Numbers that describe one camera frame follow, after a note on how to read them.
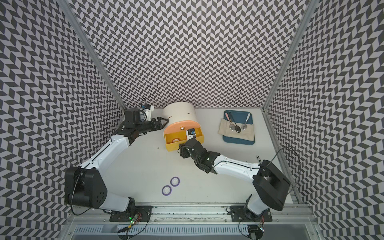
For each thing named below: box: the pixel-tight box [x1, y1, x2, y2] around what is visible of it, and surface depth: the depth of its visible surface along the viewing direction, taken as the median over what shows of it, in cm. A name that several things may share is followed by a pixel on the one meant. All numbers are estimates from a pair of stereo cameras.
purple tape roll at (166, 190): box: [161, 185, 172, 196], surface depth 82 cm
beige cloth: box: [218, 118, 255, 141], surface depth 106 cm
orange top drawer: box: [163, 120, 201, 135], surface depth 82 cm
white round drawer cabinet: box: [163, 102, 204, 146], surface depth 86 cm
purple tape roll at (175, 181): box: [170, 176, 181, 187], surface depth 85 cm
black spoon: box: [229, 111, 241, 133], surface depth 107 cm
